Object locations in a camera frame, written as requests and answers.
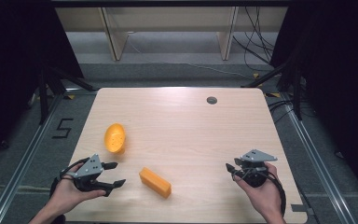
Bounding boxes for black floor cables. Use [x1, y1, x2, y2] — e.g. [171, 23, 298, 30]
[268, 98, 296, 124]

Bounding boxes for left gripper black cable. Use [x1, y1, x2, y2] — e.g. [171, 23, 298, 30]
[49, 157, 90, 200]

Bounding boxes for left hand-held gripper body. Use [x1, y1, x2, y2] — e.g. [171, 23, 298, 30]
[64, 153, 114, 198]

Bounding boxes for orange rectangular block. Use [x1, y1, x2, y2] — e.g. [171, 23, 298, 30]
[138, 166, 172, 200]

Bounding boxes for black metal stand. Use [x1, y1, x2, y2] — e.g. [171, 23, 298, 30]
[241, 46, 305, 121]
[36, 63, 98, 126]

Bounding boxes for person's right hand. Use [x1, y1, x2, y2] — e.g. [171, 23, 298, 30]
[232, 161, 282, 221]

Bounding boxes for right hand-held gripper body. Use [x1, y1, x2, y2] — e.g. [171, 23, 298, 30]
[233, 148, 279, 189]

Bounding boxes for orange round fruit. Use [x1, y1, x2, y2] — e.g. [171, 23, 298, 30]
[103, 122, 127, 155]

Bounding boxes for black curtain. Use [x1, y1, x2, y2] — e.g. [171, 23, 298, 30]
[0, 0, 86, 171]
[269, 0, 358, 203]

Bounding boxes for light wooden furniture leg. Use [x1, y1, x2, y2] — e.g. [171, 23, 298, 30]
[215, 7, 241, 62]
[98, 7, 131, 62]

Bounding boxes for bundle of black cables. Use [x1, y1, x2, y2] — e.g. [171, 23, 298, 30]
[232, 6, 278, 73]

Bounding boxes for person's left hand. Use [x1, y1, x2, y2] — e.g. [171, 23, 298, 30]
[47, 174, 107, 216]

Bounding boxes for metal floor rail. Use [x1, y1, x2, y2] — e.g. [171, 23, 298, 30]
[0, 90, 98, 224]
[262, 91, 358, 224]

